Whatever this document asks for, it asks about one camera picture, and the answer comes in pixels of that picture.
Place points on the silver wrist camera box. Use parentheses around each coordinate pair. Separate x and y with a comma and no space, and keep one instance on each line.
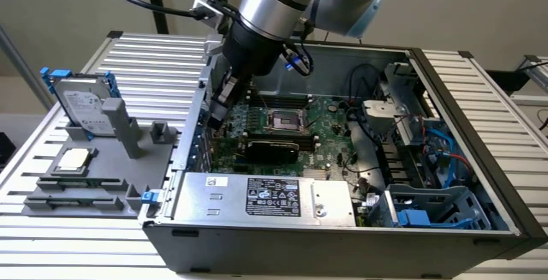
(206,6)

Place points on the black RAM slot bank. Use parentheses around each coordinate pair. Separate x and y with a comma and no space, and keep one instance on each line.
(278,101)
(309,141)

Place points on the grey parts rack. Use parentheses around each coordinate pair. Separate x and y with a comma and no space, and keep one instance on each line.
(107,171)

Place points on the black graphics card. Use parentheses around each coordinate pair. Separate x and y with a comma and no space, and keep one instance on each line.
(273,152)

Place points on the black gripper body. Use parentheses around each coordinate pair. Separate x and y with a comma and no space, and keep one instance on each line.
(253,52)

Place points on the hard disk with blue carrier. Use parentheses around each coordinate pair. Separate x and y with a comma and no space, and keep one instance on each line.
(83,103)

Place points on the grey disk bay frame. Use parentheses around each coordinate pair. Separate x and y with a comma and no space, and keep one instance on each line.
(433,196)

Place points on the slatted metal side table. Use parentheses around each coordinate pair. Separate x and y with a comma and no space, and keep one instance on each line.
(533,81)

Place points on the round coin cell battery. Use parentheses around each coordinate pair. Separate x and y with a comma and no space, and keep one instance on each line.
(334,107)

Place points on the blue case latch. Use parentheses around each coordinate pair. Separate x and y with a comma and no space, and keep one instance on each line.
(153,195)

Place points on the blue disk caddy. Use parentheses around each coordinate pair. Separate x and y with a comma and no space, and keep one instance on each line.
(413,218)

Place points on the black open PC case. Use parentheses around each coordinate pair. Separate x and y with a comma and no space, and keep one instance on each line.
(326,248)

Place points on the green motherboard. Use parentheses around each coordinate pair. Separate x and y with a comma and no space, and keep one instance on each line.
(330,145)

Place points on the grey metal drive cage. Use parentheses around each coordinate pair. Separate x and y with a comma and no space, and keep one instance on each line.
(386,113)

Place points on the silver power supply unit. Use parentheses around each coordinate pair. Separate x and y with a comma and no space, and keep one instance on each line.
(231,199)

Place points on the black box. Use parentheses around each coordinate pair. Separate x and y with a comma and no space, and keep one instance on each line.
(6,148)

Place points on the silver CPU chip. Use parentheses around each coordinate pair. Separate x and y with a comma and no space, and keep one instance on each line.
(75,159)

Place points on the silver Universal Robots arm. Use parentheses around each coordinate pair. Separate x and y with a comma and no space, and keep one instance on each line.
(274,0)

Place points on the CPU socket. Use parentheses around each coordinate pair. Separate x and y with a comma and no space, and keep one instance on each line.
(285,120)

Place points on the silver chipset heatsink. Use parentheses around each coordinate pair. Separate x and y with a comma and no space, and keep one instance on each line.
(317,174)

